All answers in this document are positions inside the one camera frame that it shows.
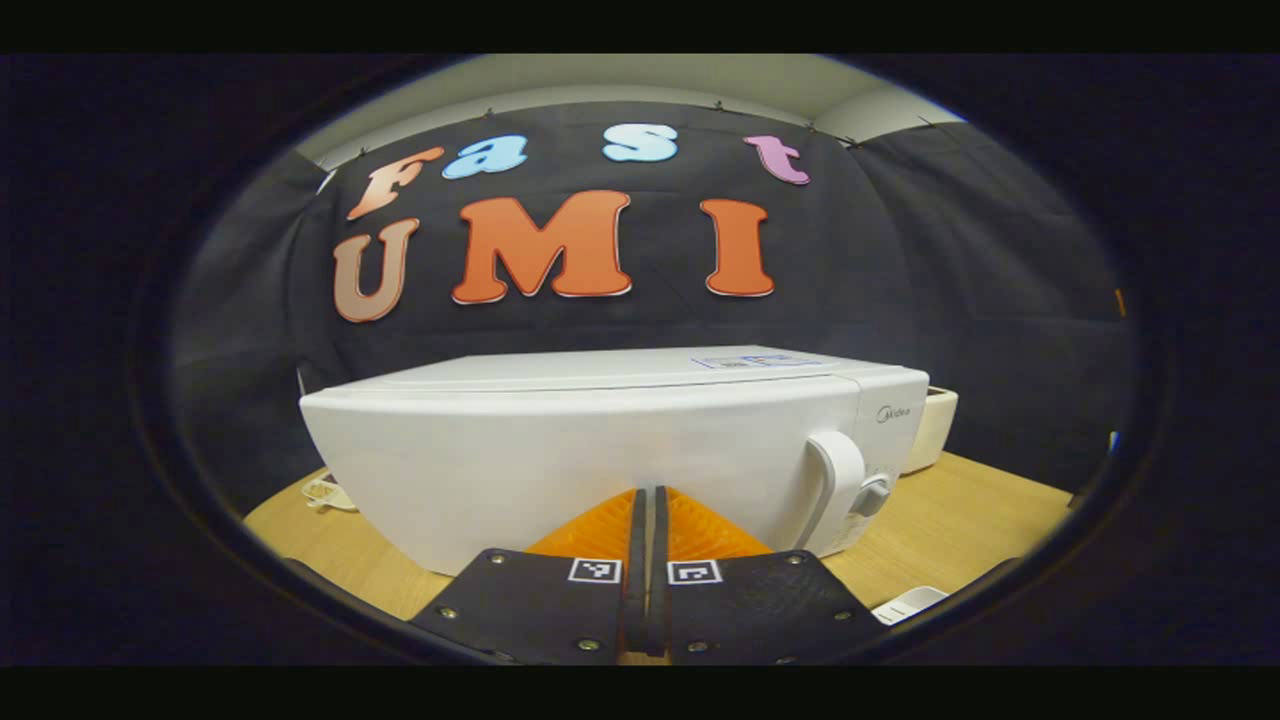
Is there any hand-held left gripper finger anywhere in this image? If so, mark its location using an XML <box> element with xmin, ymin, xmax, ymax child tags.
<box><xmin>408</xmin><ymin>487</ymin><xmax>649</xmax><ymax>666</ymax></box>
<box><xmin>652</xmin><ymin>486</ymin><xmax>889</xmax><ymax>666</ymax></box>

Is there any white microwave oven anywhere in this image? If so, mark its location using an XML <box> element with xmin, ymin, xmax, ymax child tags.
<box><xmin>299</xmin><ymin>345</ymin><xmax>931</xmax><ymax>578</ymax></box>

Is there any white ridged plate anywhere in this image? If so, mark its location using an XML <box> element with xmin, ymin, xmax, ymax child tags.
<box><xmin>872</xmin><ymin>586</ymin><xmax>949</xmax><ymax>627</ymax></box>

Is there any white toaster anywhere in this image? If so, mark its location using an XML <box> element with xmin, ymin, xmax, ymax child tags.
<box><xmin>900</xmin><ymin>386</ymin><xmax>960</xmax><ymax>477</ymax></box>

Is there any small clear container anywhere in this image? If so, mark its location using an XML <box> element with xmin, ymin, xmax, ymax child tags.
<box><xmin>302</xmin><ymin>474</ymin><xmax>360</xmax><ymax>514</ymax></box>

